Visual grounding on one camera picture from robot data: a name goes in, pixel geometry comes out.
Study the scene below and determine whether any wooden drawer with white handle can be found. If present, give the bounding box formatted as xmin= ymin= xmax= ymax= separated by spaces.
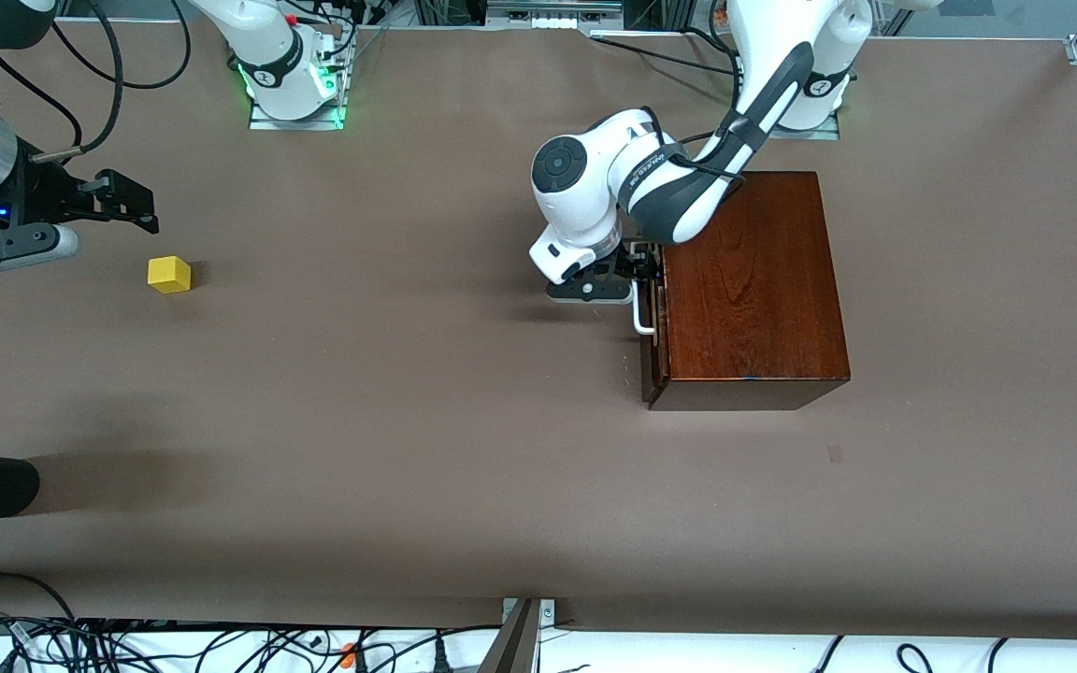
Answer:
xmin=631 ymin=245 xmax=669 ymax=405

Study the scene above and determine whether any yellow cube block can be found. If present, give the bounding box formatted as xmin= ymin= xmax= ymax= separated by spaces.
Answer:
xmin=148 ymin=256 xmax=193 ymax=295

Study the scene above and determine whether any dark brown wooden cabinet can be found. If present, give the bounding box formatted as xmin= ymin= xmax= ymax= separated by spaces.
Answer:
xmin=641 ymin=170 xmax=852 ymax=412

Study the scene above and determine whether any grey power strip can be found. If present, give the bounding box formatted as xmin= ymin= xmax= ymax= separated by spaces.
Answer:
xmin=486 ymin=0 xmax=625 ymax=31

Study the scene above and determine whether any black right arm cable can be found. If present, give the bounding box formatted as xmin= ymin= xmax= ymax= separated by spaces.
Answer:
xmin=0 ymin=0 xmax=125 ymax=165

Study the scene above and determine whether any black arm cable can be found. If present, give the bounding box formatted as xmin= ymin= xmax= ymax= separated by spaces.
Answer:
xmin=669 ymin=26 xmax=751 ymax=180
xmin=0 ymin=0 xmax=125 ymax=165

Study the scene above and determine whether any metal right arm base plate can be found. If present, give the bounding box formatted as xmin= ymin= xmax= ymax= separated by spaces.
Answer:
xmin=248 ymin=37 xmax=351 ymax=132

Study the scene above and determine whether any black looping cable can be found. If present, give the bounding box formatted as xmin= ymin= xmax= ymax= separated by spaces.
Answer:
xmin=88 ymin=0 xmax=194 ymax=92

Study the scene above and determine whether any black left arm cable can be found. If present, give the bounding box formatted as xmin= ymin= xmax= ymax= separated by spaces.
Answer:
xmin=669 ymin=26 xmax=751 ymax=180

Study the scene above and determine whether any long black table cable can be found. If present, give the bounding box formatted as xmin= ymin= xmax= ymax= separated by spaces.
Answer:
xmin=591 ymin=36 xmax=736 ymax=78

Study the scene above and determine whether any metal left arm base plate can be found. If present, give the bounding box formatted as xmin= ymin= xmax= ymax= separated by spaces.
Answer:
xmin=767 ymin=112 xmax=842 ymax=141

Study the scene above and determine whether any large black cable loop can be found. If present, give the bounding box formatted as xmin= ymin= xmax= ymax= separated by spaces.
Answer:
xmin=0 ymin=571 xmax=81 ymax=638

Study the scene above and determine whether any metal table edge bracket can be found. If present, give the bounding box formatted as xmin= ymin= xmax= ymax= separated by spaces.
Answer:
xmin=477 ymin=597 xmax=558 ymax=673

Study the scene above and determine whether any tangled black cable bundle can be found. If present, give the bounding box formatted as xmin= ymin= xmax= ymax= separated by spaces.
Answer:
xmin=0 ymin=608 xmax=504 ymax=673

